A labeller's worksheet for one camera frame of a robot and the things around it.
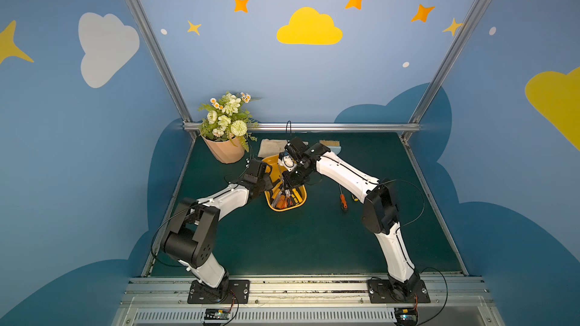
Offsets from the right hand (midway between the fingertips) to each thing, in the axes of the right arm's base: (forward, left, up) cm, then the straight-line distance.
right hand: (287, 184), depth 89 cm
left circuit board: (-43, +20, -12) cm, 49 cm away
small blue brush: (+33, -22, -12) cm, 42 cm away
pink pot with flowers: (+15, +25, +16) cm, 34 cm away
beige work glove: (+29, +12, -11) cm, 33 cm away
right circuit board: (-40, -42, -14) cm, 59 cm away
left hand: (+5, +9, -3) cm, 11 cm away
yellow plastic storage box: (-3, +3, -7) cm, 8 cm away
